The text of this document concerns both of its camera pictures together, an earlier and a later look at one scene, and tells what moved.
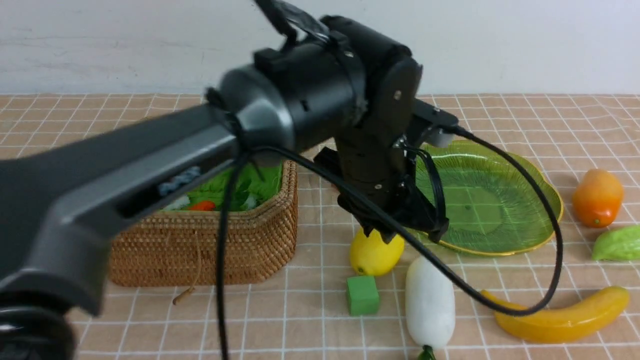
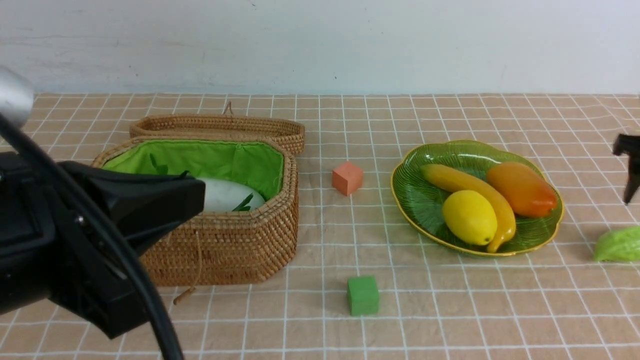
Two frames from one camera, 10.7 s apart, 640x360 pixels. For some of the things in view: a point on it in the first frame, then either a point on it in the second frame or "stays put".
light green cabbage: [621, 244] stays put
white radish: [430, 302] to [225, 195]
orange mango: [597, 198] to [526, 191]
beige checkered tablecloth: [553, 302] stays put
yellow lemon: [371, 256] to [470, 216]
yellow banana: [564, 321] to [451, 180]
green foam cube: [363, 295] stays put
